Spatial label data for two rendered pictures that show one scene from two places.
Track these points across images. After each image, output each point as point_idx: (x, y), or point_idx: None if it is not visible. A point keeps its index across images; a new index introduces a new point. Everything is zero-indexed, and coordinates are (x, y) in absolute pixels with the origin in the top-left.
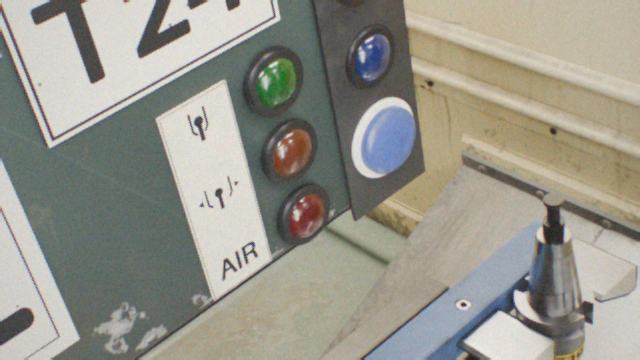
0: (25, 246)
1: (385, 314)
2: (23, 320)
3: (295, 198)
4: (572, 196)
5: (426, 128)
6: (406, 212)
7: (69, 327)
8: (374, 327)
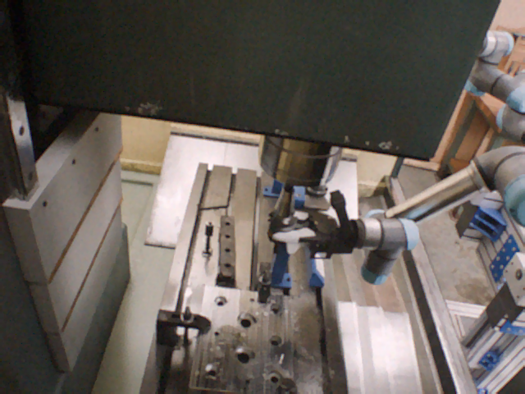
0: None
1: (198, 174)
2: None
3: None
4: (216, 135)
5: (152, 125)
6: (137, 162)
7: None
8: (198, 178)
